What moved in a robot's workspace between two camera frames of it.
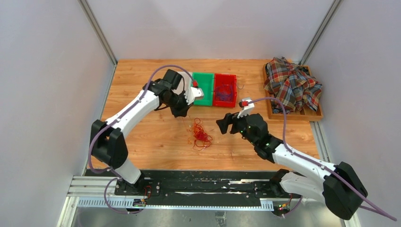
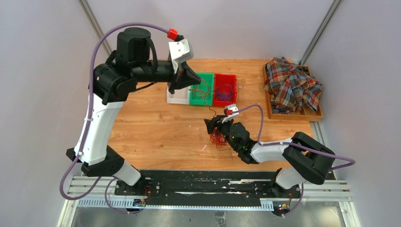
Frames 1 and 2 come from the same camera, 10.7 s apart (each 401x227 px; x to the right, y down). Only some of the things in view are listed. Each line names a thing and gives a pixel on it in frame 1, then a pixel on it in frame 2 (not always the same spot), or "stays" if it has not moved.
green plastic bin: [205, 81] stays
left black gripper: [183, 111] to [185, 77]
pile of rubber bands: [202, 138] to [219, 139]
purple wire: [223, 92] stays
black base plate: [210, 185] stays
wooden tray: [301, 113] stays
